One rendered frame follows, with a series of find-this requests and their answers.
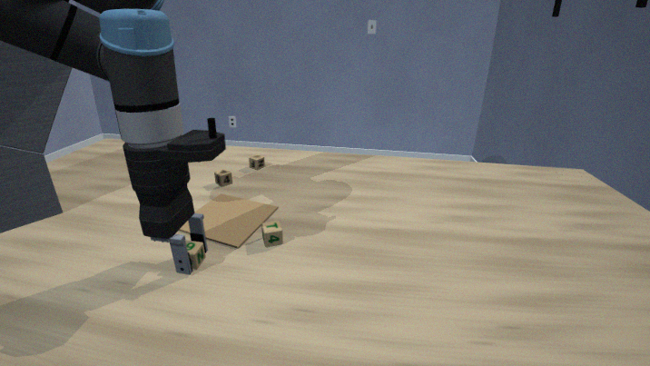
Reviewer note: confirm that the tan flat mat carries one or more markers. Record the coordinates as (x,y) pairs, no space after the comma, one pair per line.
(232,221)

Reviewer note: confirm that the beige block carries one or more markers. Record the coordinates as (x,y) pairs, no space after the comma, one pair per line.
(256,162)
(196,252)
(272,233)
(223,177)

